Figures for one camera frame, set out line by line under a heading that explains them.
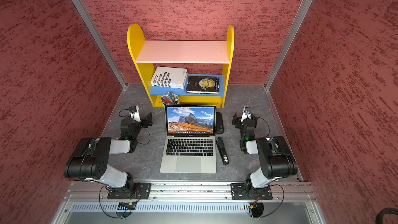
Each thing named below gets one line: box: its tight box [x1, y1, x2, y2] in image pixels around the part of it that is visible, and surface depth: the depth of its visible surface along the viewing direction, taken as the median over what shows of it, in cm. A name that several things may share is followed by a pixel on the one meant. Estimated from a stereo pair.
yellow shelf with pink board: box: [126, 23, 235, 109], surface depth 85 cm
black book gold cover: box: [186, 75, 220, 95], surface depth 102 cm
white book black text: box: [150, 66, 189, 90], surface depth 102 cm
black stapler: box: [215, 136, 230, 166], surface depth 87 cm
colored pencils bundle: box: [160, 91, 180, 105], surface depth 96 cm
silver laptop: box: [160, 104, 217, 174], surface depth 90 cm
